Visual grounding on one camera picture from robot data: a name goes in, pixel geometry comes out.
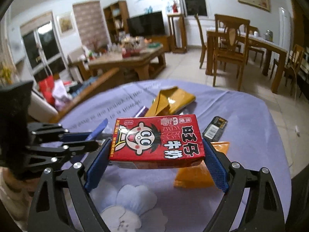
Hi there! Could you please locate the black barcode wrapper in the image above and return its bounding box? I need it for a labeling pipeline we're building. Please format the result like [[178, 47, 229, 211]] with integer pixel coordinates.
[[202, 116, 228, 142]]

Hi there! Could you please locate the metal kettle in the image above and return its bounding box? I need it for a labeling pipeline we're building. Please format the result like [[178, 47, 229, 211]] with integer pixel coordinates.
[[265, 30, 273, 42]]

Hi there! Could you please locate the black television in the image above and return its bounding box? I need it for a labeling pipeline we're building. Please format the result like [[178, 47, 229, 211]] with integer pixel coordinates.
[[127, 11, 166, 37]]

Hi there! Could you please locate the wooden chair far right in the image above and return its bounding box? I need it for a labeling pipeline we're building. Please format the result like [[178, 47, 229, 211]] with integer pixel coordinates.
[[283, 44, 304, 86]]

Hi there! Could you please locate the wooden dining table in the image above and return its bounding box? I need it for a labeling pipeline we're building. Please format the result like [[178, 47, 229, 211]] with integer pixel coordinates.
[[205, 26, 289, 94]]

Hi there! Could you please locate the red milk carton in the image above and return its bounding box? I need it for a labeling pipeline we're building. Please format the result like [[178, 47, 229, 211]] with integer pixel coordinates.
[[109, 114, 205, 169]]

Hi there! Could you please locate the orange snack wrapper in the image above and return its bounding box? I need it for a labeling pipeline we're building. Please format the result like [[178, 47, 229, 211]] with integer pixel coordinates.
[[173, 141, 231, 190]]

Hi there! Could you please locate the brown window blind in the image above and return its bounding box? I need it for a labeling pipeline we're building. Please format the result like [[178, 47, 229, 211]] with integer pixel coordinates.
[[73, 1, 109, 51]]

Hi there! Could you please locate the wooden dining chair front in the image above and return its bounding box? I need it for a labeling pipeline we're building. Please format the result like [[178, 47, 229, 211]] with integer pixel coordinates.
[[213, 14, 250, 91]]

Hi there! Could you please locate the wooden bookshelf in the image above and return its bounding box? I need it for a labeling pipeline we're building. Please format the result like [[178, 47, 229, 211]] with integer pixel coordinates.
[[103, 0, 129, 43]]

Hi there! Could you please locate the white charger cable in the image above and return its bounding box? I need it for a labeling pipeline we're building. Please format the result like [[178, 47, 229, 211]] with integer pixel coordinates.
[[288, 62, 301, 137]]

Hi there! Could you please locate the lilac tablecloth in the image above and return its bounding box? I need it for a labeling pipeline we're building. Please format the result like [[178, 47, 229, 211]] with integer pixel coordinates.
[[61, 80, 292, 231]]

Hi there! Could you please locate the wooden armchair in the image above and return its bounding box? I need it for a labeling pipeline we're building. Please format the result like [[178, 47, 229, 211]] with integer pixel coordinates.
[[49, 67, 120, 124]]

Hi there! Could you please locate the white standing air conditioner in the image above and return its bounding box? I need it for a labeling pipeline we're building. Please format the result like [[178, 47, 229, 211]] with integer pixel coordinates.
[[279, 7, 291, 51]]

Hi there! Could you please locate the tall wooden side stand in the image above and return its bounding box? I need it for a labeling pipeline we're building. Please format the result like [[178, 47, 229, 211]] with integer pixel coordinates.
[[167, 13, 187, 54]]

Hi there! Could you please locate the wooden coffee table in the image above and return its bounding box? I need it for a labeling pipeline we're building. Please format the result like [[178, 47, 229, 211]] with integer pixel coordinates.
[[69, 45, 166, 81]]

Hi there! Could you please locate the yellow snack bag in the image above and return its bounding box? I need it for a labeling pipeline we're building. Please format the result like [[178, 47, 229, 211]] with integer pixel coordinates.
[[145, 86, 196, 117]]

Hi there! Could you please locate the person's left hand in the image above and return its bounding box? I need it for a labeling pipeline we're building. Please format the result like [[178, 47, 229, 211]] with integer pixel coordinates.
[[1, 167, 37, 222]]

